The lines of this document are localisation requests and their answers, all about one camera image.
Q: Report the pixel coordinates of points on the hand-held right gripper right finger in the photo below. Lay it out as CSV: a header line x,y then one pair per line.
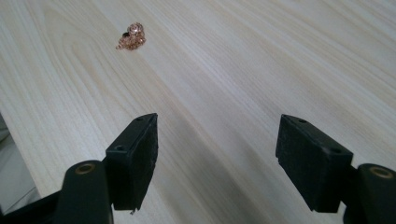
x,y
311,165

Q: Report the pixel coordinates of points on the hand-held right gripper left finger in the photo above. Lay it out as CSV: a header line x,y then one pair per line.
x,y
134,165

